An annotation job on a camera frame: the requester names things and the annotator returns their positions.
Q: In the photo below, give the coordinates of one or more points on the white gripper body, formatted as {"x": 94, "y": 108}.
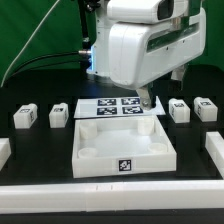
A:
{"x": 139, "y": 53}

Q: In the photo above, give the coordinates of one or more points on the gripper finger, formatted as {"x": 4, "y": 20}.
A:
{"x": 178, "y": 78}
{"x": 145, "y": 99}

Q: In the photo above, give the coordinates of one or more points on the white square table top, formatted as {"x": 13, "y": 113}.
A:
{"x": 121, "y": 146}

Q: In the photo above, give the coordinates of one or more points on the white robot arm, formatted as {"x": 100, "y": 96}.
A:
{"x": 149, "y": 12}

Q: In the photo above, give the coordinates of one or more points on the sheet with four markers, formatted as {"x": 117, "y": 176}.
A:
{"x": 112, "y": 107}

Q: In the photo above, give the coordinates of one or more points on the white right fence block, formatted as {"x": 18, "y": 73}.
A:
{"x": 214, "y": 144}

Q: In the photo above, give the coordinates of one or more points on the white fence block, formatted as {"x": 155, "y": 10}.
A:
{"x": 5, "y": 151}
{"x": 214, "y": 144}

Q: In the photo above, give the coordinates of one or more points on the green backdrop curtain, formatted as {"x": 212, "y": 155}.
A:
{"x": 31, "y": 30}

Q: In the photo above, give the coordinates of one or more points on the white front fence bar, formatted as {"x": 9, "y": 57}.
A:
{"x": 112, "y": 196}

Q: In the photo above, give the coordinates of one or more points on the white left fence block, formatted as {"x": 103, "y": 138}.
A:
{"x": 5, "y": 151}

